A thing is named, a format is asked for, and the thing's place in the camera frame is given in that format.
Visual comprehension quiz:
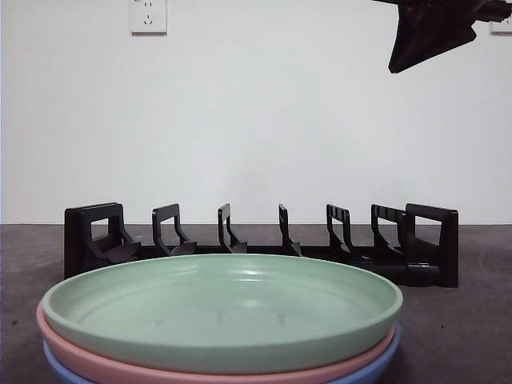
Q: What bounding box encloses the pink plate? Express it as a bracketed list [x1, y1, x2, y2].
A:
[36, 302, 401, 383]

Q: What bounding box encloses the black plate rack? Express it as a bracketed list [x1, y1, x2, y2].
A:
[63, 202, 460, 289]

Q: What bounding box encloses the blue plate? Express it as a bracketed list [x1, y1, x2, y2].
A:
[42, 322, 402, 384]

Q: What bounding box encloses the green plate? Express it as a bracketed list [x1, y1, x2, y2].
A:
[42, 254, 404, 364]

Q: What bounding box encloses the white wall socket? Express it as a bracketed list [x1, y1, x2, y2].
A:
[130, 0, 168, 35]
[490, 18, 512, 36]

